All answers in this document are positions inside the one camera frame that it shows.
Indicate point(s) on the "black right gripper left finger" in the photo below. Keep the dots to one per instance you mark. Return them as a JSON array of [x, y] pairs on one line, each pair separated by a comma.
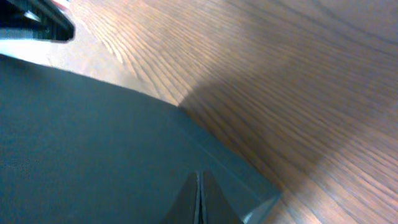
[[186, 207]]

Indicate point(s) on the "dark green box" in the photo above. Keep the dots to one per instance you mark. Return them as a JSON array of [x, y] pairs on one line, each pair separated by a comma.
[[78, 150]]

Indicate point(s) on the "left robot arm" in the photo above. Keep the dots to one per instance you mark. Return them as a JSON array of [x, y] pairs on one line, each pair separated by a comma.
[[42, 20]]

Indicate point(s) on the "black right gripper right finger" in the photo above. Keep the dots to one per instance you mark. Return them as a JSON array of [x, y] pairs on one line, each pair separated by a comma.
[[214, 207]]

